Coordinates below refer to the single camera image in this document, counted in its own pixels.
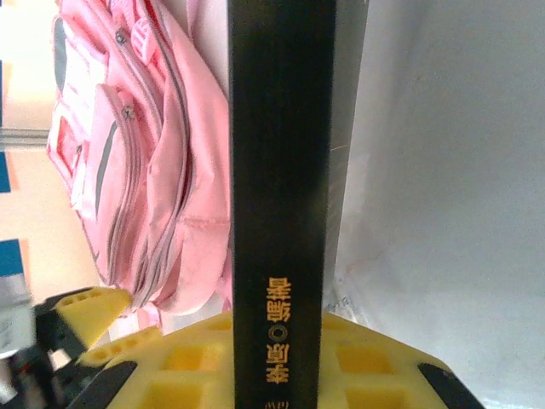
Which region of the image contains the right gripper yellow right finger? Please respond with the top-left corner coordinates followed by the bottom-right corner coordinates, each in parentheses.
top-left (324, 313), bottom-right (489, 409)

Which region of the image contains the left aluminium corner post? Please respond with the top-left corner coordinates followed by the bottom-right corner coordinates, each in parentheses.
top-left (0, 127), bottom-right (49, 149)

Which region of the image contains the pink school backpack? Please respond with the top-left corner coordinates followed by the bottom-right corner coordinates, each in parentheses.
top-left (45, 0), bottom-right (236, 331)

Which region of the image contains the black book with antlers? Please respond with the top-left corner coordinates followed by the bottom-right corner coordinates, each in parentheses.
top-left (227, 0), bottom-right (370, 409)

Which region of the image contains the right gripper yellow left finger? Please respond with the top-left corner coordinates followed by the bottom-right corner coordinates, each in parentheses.
top-left (70, 313), bottom-right (237, 409)

